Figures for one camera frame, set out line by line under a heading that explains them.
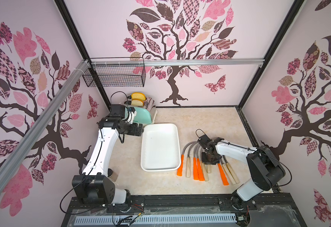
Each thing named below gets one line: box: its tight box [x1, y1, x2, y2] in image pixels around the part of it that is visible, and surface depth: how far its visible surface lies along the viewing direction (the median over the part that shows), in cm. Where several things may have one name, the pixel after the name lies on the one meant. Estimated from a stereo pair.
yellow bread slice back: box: [130, 92, 146, 101], surface depth 102 cm
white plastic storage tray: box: [140, 122, 182, 172], surface depth 96 cm
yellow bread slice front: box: [130, 98, 145, 107], surface depth 100 cm
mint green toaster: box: [124, 95, 157, 125], surface depth 102 cm
